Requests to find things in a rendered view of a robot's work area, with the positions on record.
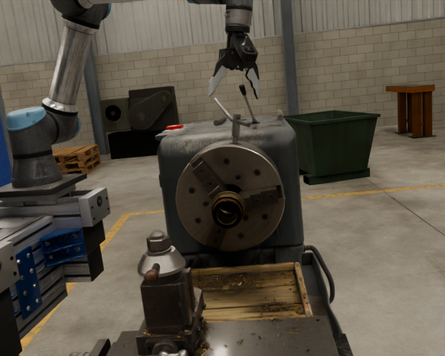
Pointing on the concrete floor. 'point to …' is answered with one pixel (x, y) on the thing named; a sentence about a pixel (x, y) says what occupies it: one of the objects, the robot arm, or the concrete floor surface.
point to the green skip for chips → (333, 145)
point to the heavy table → (414, 109)
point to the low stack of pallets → (78, 159)
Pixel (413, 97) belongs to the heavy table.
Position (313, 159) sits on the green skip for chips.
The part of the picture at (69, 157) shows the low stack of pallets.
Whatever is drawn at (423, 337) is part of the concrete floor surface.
